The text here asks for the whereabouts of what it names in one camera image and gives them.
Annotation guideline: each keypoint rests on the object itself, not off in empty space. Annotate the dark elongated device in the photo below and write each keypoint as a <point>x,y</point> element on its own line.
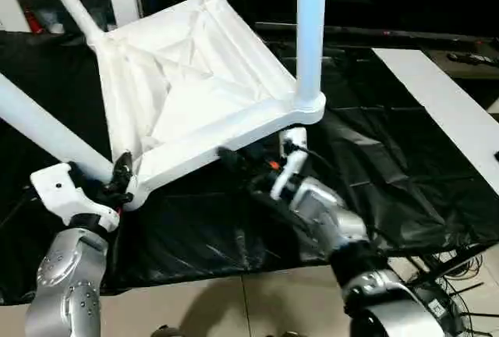
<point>472,58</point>

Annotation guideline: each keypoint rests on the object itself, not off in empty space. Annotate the white paper sheet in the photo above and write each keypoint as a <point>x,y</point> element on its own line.
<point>444,103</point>

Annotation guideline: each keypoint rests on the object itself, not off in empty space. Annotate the black plastic mat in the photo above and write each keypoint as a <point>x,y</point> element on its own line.
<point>195,235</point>

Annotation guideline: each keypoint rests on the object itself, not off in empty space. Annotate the dark left robot foot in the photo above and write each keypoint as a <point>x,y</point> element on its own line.
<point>168,331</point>

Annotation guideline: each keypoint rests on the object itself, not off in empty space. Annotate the dark robot foot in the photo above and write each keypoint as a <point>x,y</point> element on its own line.
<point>168,331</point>
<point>288,333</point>

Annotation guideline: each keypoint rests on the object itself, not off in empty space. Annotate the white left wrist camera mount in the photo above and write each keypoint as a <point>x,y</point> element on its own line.
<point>58,189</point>

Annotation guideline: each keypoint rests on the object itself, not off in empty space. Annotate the dark metal rail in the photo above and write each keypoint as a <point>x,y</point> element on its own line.
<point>390,34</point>

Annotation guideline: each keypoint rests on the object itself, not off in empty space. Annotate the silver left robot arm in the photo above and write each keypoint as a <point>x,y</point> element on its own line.
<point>70,274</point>

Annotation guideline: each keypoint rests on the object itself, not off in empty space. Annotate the small bottles behind glass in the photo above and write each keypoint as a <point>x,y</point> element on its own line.
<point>47,17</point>

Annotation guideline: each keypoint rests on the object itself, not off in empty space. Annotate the brown wooden desk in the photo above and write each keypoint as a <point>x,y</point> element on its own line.
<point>468,72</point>

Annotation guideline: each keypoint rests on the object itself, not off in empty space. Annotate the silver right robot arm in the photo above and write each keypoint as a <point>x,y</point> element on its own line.
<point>327,212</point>

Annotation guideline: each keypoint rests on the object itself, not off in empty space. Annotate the white plastic table leg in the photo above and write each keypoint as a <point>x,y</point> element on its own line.
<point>70,1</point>
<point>310,33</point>
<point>47,130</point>

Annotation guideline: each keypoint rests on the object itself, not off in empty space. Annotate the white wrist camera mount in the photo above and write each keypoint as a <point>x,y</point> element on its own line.
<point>58,189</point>
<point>295,138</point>

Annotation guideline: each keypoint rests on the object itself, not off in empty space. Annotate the dark right robot foot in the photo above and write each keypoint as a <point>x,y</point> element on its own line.
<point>288,333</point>

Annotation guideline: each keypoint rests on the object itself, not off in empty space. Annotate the black flat phone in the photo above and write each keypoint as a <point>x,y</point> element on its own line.
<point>497,156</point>

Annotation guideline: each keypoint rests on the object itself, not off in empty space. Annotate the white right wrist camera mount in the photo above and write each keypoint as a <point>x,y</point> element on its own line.
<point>295,138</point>

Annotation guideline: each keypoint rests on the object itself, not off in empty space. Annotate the white plastic table top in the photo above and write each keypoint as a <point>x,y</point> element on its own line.
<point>195,64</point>

